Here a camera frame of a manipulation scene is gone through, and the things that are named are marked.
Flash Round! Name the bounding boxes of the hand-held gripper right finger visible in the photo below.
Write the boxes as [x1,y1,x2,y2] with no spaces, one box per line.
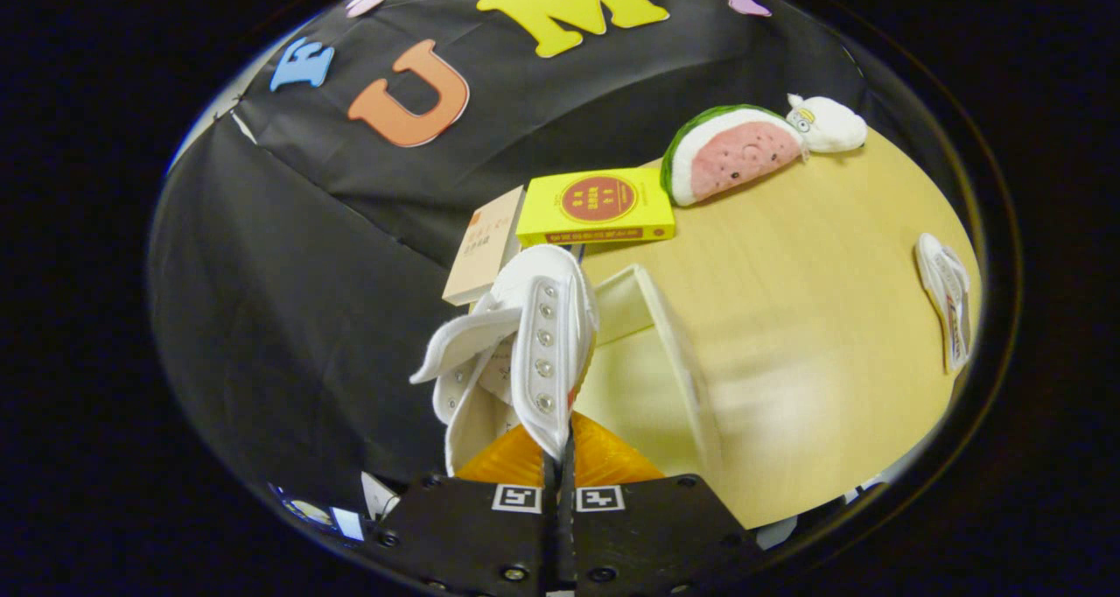
[560,411,762,597]

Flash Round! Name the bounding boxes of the blue printed sheet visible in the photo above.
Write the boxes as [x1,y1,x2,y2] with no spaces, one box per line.
[271,483,364,541]

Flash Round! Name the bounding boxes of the white plush toy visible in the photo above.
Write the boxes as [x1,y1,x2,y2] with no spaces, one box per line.
[786,94,868,154]

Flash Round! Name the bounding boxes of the white canvas shoe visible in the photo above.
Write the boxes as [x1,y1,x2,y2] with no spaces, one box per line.
[409,244,600,477]
[914,232,972,376]

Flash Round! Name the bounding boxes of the watermelon slice plush toy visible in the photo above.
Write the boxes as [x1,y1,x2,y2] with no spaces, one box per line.
[661,104,806,207]

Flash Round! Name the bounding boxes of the yellow book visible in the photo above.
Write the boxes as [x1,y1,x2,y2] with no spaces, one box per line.
[516,168,676,248]

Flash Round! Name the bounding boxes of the beige book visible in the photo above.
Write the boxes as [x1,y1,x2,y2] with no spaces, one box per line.
[442,186,526,307]

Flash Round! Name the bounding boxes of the beige storage box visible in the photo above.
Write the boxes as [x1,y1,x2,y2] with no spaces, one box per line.
[573,264,724,480]

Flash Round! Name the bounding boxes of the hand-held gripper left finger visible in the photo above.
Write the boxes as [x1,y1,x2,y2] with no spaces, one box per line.
[372,424,561,597]

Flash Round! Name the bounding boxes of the white paper sheet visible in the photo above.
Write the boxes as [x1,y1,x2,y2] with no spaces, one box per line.
[361,472,402,521]

